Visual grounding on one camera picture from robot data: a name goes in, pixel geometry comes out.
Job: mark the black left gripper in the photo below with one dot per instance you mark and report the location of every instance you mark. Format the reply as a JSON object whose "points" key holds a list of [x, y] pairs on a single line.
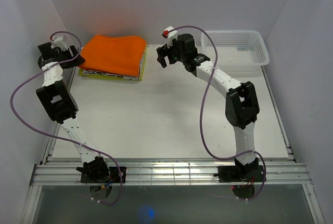
{"points": [[76, 61]]}

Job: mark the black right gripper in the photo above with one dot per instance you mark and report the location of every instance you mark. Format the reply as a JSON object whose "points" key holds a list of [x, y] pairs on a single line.
{"points": [[165, 51]]}

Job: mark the orange trousers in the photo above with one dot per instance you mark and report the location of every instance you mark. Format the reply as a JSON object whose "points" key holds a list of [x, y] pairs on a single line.
{"points": [[117, 55]]}

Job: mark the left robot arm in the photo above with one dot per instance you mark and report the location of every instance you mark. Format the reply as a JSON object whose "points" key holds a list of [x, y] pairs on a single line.
{"points": [[62, 108]]}

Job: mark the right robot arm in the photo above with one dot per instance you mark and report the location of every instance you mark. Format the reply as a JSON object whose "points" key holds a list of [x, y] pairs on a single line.
{"points": [[241, 102]]}

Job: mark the newspaper print yellow folded trousers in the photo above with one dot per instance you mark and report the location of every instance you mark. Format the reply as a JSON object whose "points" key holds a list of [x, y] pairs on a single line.
{"points": [[116, 77]]}

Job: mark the white perforated plastic basket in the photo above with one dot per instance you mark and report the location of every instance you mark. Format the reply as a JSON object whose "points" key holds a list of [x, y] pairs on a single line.
{"points": [[235, 50]]}

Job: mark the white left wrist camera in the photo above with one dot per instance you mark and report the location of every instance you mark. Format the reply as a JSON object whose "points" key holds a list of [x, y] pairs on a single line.
{"points": [[58, 40]]}

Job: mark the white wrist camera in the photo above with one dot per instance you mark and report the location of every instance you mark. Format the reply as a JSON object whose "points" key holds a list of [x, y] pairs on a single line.
{"points": [[170, 34], [58, 40]]}

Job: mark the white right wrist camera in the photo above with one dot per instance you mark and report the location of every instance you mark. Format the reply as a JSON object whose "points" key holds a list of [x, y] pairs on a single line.
{"points": [[170, 34]]}

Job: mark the aluminium table edge rail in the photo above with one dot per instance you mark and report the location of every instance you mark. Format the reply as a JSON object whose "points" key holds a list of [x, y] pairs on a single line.
{"points": [[168, 173]]}

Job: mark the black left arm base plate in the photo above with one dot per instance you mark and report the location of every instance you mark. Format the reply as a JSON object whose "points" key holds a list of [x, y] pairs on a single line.
{"points": [[114, 176]]}

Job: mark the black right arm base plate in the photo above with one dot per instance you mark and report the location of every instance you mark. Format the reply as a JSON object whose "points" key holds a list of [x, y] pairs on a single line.
{"points": [[229, 176]]}

